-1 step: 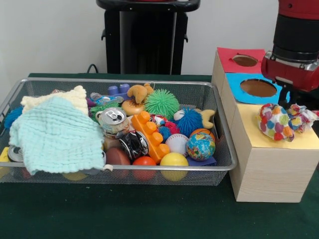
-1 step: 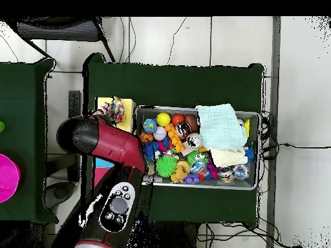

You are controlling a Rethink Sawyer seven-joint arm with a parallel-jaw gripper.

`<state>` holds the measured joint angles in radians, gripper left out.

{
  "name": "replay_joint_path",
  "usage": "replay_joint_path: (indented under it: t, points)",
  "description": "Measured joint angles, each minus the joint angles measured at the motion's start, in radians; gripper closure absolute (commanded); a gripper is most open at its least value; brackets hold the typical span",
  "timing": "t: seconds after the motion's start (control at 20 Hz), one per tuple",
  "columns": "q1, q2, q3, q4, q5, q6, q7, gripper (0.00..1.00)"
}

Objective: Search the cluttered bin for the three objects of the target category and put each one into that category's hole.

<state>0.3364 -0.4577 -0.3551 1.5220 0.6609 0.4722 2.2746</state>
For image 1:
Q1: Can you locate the green spiky ball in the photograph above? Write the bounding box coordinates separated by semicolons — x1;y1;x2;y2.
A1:
144;89;180;120

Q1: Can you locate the green label drink can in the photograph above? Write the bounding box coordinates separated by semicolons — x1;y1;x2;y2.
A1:
96;107;131;137

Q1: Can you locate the orange plastic brick block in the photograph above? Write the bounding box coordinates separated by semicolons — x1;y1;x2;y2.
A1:
131;111;170;164

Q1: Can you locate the wooden box with three holes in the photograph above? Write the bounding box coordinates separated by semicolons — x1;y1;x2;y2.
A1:
211;47;319;204

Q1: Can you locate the black cable loop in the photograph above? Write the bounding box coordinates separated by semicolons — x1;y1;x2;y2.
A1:
86;63;101;74

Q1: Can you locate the dark green tablecloth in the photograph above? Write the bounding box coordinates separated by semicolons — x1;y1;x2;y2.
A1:
0;72;319;239

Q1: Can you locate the white baseball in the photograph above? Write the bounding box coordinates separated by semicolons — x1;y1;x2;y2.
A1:
165;133;189;157

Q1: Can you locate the shallow wire mesh bin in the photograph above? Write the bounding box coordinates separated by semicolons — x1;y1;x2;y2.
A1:
0;77;237;186

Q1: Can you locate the mint green waffle cloth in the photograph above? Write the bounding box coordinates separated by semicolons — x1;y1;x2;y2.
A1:
8;96;107;175

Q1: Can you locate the yellow ball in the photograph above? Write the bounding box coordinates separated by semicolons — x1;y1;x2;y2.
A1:
159;152;189;182

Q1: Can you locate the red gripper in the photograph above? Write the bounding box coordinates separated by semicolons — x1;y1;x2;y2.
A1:
261;57;319;108

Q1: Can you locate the crushed black drink can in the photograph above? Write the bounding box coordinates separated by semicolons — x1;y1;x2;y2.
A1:
119;131;150;160

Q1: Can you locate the brown plush toy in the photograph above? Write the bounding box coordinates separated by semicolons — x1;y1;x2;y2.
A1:
127;83;155;104

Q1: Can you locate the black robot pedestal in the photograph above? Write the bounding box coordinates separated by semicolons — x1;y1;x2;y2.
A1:
96;0;201;75

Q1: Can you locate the globe print ball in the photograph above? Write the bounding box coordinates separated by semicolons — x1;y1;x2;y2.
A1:
186;133;216;159

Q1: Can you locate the cream waffle cloth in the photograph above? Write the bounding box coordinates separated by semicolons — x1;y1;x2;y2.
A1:
19;85;88;117

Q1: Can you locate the colourful spotted cloth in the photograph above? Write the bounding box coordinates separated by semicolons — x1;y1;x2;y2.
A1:
257;103;319;142

